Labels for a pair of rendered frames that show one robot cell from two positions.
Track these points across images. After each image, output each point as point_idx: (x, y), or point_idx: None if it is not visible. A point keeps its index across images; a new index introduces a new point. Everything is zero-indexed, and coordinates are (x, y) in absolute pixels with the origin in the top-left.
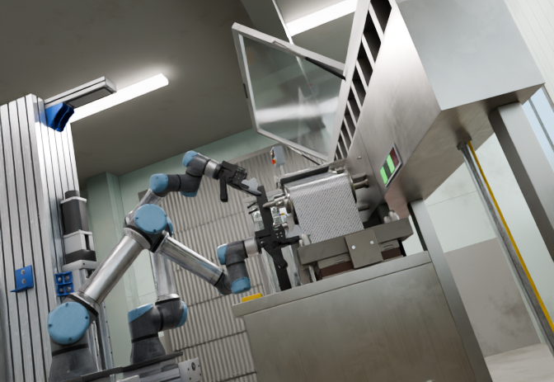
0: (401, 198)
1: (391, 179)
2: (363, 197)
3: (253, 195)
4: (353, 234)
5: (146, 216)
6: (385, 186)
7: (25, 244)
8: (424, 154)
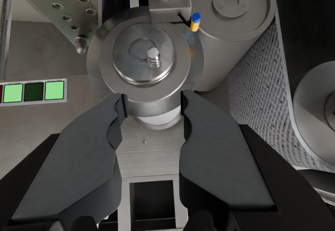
0: None
1: (35, 80)
2: (216, 95)
3: (187, 104)
4: (25, 0)
5: None
6: (65, 79)
7: None
8: None
